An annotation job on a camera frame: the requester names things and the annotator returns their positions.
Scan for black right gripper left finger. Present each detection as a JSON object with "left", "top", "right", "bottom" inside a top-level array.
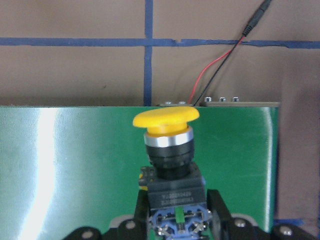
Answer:
[{"left": 64, "top": 192, "right": 150, "bottom": 240}]

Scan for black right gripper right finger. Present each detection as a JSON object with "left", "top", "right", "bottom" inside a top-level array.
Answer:
[{"left": 206, "top": 189, "right": 316, "bottom": 240}]

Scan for red black conveyor wires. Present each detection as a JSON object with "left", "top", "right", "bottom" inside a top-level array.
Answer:
[{"left": 188, "top": 0, "right": 273, "bottom": 106}]

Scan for green conveyor belt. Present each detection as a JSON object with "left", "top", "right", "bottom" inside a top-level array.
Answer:
[{"left": 0, "top": 102, "right": 279, "bottom": 240}]

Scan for yellow push button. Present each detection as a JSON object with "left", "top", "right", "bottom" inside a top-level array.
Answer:
[{"left": 132, "top": 106, "right": 211, "bottom": 240}]

